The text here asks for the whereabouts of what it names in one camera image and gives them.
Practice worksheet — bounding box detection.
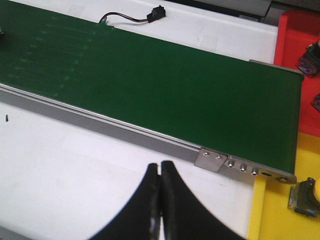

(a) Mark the yellow mushroom push button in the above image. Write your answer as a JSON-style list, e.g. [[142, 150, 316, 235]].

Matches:
[[287, 177, 320, 218]]

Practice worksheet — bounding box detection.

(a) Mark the green conveyor belt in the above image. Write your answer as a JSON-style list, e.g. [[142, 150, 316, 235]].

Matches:
[[0, 0, 303, 183]]

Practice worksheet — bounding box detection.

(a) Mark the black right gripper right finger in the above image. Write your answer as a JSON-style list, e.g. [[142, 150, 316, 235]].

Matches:
[[161, 160, 243, 240]]

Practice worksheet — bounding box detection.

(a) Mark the red plastic tray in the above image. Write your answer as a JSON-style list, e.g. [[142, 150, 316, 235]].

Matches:
[[273, 8, 320, 135]]

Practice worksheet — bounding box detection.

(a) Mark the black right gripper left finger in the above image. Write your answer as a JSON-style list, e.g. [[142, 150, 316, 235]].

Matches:
[[91, 163, 160, 240]]

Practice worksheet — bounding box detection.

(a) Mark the yellow plastic tray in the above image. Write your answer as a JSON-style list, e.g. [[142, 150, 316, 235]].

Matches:
[[247, 132, 320, 240]]

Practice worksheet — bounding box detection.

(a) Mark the black sensor with cable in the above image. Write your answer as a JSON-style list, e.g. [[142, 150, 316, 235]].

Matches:
[[98, 5, 167, 24]]

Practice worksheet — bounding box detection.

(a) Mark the aluminium conveyor frame rail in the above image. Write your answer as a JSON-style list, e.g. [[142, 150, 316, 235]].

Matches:
[[0, 56, 304, 184]]

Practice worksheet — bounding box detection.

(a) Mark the metal conveyor support leg right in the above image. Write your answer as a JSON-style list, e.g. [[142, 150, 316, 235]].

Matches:
[[194, 148, 228, 173]]

